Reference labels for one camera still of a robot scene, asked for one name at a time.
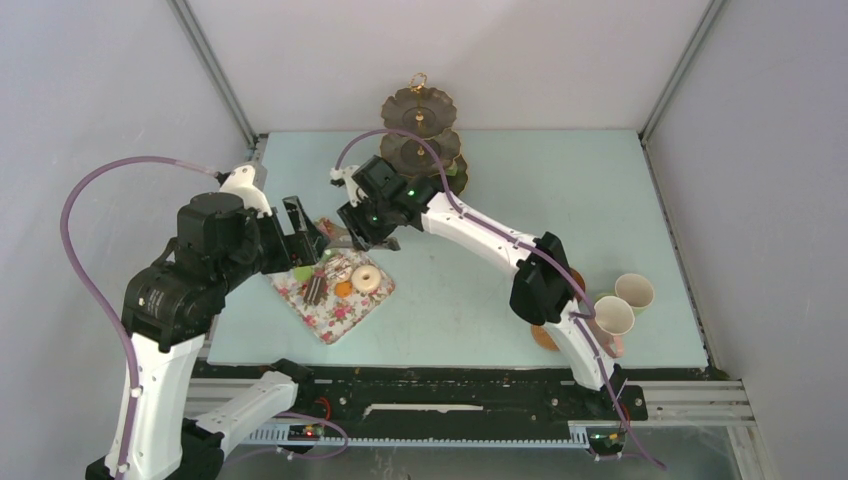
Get aluminium frame post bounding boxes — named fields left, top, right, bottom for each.
left=639, top=0, right=729, bottom=146
left=167, top=0, right=259, bottom=149

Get woven rattan coaster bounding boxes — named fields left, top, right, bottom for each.
left=570, top=268, right=586, bottom=292
left=530, top=325, right=559, bottom=352

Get right aluminium frame post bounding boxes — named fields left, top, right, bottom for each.
left=639, top=0, right=729, bottom=146

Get small orange pastry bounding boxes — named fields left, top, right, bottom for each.
left=334, top=281, right=354, bottom=298

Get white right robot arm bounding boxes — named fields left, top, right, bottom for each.
left=330, top=156, right=622, bottom=418

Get three tier dessert stand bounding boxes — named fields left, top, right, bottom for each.
left=380, top=72, right=469, bottom=195

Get cream paper cup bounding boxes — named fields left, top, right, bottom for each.
left=614, top=273, right=655, bottom=316

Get chocolate drizzled donut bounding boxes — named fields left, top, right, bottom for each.
left=323, top=255, right=354, bottom=283

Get left aluminium frame post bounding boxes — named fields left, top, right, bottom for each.
left=167, top=0, right=259, bottom=149

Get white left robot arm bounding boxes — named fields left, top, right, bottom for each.
left=85, top=162, right=328, bottom=479

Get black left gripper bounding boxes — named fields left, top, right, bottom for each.
left=219, top=193, right=331, bottom=289

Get pink mug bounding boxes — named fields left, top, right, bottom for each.
left=587, top=296, right=635, bottom=358

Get white glazed donut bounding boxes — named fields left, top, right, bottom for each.
left=350, top=264, right=382, bottom=294

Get stainless steel serving tongs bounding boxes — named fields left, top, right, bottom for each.
left=325, top=223, right=358, bottom=250

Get floral square tray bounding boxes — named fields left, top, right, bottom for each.
left=268, top=249, right=396, bottom=345

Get green macaron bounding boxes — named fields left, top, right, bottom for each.
left=292, top=266, right=314, bottom=283

